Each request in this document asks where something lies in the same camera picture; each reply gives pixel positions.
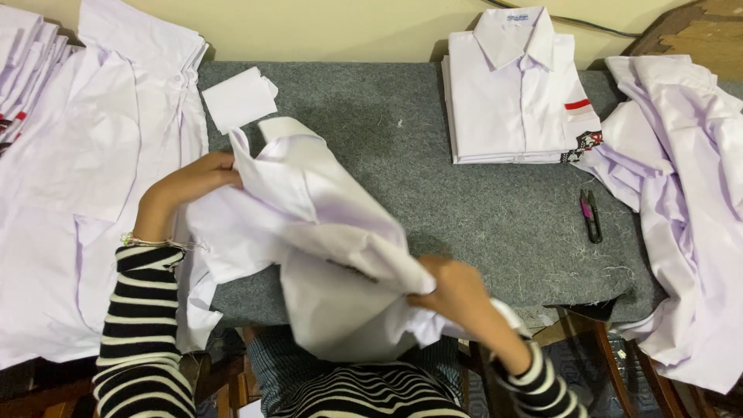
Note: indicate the person's left hand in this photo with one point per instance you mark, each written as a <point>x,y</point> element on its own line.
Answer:
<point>180,188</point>

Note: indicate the person's right hand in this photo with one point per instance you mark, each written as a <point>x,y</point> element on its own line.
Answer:
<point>461,293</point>

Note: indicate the person's left fingers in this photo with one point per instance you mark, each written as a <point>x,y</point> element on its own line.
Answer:
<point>223,168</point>

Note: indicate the person's right fingers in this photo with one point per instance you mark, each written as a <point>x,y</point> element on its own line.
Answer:
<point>426,299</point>

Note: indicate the white shirt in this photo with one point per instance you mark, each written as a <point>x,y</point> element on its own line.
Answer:
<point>313,232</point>

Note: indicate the white folded paper sheet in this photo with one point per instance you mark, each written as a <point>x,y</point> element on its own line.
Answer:
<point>239,100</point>

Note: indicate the person's black-white striped top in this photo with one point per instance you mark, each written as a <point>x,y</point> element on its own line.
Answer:
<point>371,392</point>

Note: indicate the grey felt table mat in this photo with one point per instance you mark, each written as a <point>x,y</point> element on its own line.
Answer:
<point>418,180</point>

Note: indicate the pile of flat white shirts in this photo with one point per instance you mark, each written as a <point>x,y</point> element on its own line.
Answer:
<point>87,174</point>

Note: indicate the black and pink thread snips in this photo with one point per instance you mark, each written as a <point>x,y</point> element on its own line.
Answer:
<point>592,218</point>

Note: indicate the stack of folded white shirts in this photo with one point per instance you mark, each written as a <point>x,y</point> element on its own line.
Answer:
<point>511,98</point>

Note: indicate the stack of red-marked white shirts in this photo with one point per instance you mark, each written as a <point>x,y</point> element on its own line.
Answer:
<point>23,64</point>

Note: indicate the heap of crumpled white shirts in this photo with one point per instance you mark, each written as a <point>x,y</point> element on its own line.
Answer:
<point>685,203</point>

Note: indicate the worn wooden board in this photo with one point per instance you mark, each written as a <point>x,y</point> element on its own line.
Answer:
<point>699,35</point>

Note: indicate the brown wooden chair frame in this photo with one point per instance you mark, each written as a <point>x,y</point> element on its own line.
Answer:
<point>609,371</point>

